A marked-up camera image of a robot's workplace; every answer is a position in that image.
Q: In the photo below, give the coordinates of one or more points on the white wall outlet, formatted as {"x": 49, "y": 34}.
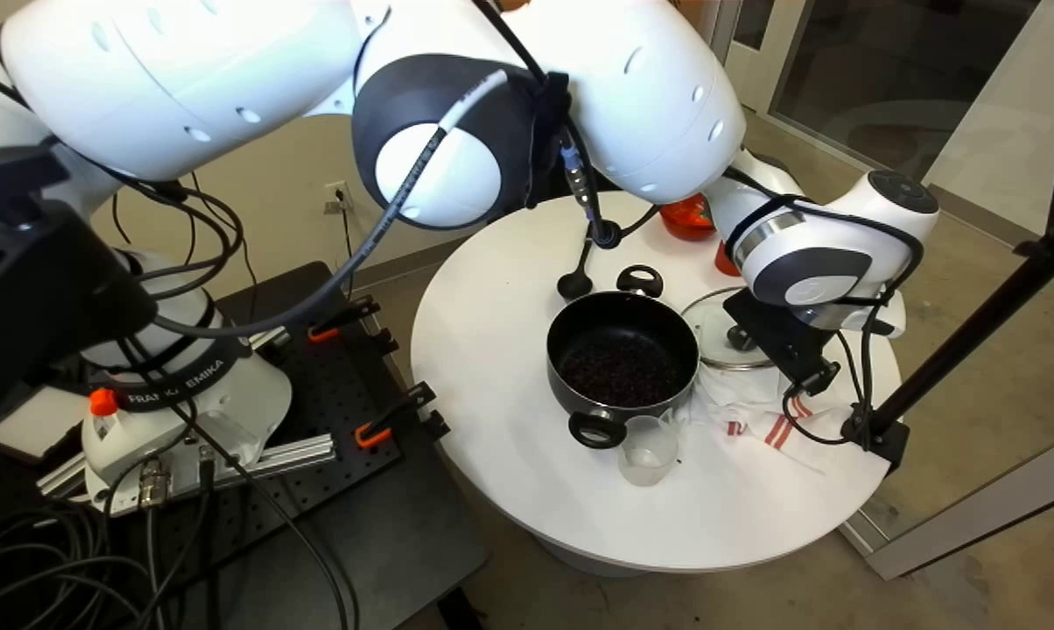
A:
{"x": 337, "y": 198}

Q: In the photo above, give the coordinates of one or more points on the black plastic serving spoon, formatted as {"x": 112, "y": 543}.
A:
{"x": 577, "y": 284}

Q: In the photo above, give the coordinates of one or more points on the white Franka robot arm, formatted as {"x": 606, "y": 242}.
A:
{"x": 199, "y": 82}

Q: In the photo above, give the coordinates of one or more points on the dark brown beans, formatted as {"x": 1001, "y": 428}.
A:
{"x": 623, "y": 368}

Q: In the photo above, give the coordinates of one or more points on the black camera stand pole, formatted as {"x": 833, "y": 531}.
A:
{"x": 959, "y": 351}

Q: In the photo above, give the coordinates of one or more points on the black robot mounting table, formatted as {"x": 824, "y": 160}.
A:
{"x": 317, "y": 397}

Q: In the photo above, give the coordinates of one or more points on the aluminium rail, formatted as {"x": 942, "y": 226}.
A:
{"x": 292, "y": 450}

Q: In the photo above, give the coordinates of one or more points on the red bowl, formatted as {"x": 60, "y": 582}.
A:
{"x": 688, "y": 218}

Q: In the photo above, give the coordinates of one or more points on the black camera box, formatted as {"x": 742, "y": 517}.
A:
{"x": 37, "y": 303}

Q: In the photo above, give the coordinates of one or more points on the clear glass measuring cup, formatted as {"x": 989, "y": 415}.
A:
{"x": 649, "y": 464}

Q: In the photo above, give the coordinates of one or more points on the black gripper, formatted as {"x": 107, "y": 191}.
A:
{"x": 772, "y": 335}

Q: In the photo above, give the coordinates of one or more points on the grey floor door track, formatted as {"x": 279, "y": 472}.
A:
{"x": 982, "y": 502}

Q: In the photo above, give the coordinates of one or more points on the orange round knob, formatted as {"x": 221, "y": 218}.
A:
{"x": 102, "y": 403}

